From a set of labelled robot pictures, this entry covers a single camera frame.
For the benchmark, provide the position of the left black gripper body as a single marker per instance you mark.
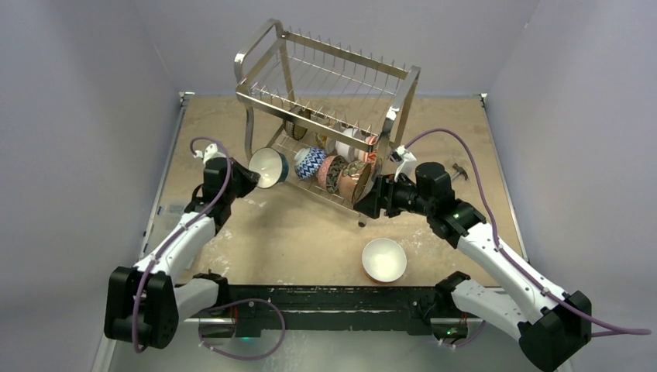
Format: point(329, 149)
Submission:
point(242, 184)

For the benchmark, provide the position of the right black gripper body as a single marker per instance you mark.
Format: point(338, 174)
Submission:
point(383, 193)

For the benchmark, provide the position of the brown glazed bowl stack top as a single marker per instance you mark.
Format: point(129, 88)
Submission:
point(352, 180)

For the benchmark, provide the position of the white blue-rimmed bowl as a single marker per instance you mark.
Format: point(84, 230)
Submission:
point(271, 165)

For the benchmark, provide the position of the orange patterned bowl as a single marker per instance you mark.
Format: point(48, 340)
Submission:
point(371, 156)

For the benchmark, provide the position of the black leaf patterned bowl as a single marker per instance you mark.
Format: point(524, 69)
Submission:
point(329, 172)

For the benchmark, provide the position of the large plain white bowl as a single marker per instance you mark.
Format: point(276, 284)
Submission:
point(384, 260)

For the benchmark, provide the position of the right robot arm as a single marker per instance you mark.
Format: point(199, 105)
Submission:
point(549, 323)

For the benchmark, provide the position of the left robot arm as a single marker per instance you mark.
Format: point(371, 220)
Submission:
point(206, 213)

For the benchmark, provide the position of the steel two-tier dish rack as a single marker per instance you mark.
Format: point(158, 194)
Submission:
point(323, 87)

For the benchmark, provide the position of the small black hammer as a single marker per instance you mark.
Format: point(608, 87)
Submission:
point(459, 172)

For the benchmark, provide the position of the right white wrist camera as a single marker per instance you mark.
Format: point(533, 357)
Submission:
point(404, 160)

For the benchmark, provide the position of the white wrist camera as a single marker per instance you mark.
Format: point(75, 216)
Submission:
point(404, 160)
point(211, 151)

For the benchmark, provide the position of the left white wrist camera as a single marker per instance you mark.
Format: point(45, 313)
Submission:
point(211, 151)

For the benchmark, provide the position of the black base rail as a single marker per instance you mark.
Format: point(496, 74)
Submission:
point(417, 311)

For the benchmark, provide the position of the aluminium frame rail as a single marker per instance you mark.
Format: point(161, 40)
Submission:
point(162, 302)

